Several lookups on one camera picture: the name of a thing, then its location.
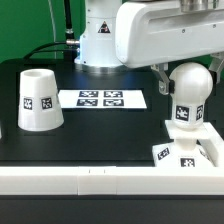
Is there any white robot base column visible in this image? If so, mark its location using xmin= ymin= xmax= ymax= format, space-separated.
xmin=74 ymin=0 xmax=126 ymax=74

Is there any white front wall rail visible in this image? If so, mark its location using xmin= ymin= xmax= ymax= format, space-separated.
xmin=0 ymin=167 xmax=224 ymax=195

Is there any white lamp base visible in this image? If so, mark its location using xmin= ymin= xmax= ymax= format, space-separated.
xmin=152 ymin=120 xmax=214 ymax=168

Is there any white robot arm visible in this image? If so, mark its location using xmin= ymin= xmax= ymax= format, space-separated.
xmin=115 ymin=0 xmax=224 ymax=95

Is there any black cable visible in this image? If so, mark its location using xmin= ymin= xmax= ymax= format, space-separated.
xmin=22 ymin=41 xmax=81 ymax=61

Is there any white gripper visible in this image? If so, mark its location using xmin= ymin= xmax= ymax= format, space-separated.
xmin=115 ymin=0 xmax=224 ymax=95

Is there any white lamp shade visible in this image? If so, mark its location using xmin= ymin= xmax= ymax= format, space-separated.
xmin=18 ymin=69 xmax=64 ymax=132

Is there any white fiducial marker sheet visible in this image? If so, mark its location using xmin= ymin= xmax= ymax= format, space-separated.
xmin=59 ymin=90 xmax=147 ymax=109

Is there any black ribbed hose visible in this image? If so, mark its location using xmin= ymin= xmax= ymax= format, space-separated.
xmin=63 ymin=0 xmax=75 ymax=43

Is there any white lamp bulb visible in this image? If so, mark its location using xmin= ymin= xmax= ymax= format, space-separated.
xmin=170 ymin=63 xmax=213 ymax=130

